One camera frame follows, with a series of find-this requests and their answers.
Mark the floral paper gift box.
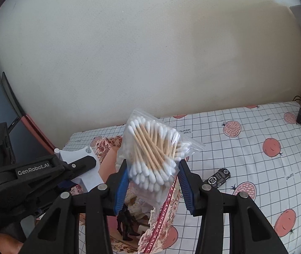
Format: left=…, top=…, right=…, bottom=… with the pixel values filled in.
left=68, top=135, right=183, bottom=254

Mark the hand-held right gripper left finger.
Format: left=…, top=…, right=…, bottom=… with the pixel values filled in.
left=22, top=159, right=129, bottom=254

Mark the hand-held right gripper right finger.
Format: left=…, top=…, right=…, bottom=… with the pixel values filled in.
left=178, top=159, right=290, bottom=254

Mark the white plastic printed part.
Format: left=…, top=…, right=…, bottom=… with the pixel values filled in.
left=54, top=145, right=105, bottom=192

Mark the cream lace cloth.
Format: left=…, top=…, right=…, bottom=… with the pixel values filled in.
left=125, top=185, right=156, bottom=217

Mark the person's left hand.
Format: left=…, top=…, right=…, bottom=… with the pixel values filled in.
left=0, top=231, right=25, bottom=254

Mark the black toy car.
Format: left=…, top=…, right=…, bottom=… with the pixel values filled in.
left=203, top=168, right=231, bottom=189

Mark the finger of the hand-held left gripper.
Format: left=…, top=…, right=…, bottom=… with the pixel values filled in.
left=38, top=178, right=74, bottom=209
left=54, top=155, right=100, bottom=178

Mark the bag of cotton swabs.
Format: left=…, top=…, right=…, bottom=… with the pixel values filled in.
left=116, top=108, right=205, bottom=208

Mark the fruit print checked tablecloth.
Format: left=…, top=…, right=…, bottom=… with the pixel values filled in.
left=62, top=102, right=301, bottom=254

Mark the black toy horse figure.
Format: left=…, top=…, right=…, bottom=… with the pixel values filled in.
left=116, top=204, right=140, bottom=241

